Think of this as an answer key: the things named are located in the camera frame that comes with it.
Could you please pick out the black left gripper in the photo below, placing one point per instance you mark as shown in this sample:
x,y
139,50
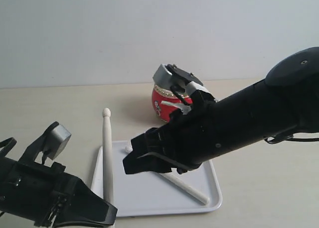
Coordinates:
x,y
39,193

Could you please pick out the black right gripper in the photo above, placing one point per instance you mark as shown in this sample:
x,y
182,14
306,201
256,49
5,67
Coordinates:
x,y
184,143

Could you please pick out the white drumstick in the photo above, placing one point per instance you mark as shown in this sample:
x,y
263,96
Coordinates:
x,y
184,187
107,148

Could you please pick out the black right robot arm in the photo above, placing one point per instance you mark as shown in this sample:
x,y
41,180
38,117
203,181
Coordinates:
x,y
273,109

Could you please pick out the small red drum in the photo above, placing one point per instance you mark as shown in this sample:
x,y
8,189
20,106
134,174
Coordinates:
x,y
159,97

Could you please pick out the white rectangular plastic tray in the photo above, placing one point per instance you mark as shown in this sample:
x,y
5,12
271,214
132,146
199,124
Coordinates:
x,y
150,194

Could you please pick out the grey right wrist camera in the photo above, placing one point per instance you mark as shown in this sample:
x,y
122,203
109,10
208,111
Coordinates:
x,y
169,76

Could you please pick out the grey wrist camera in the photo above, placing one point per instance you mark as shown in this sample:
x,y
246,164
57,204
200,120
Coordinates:
x,y
51,143
169,76

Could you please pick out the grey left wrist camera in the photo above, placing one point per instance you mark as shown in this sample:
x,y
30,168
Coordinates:
x,y
51,143

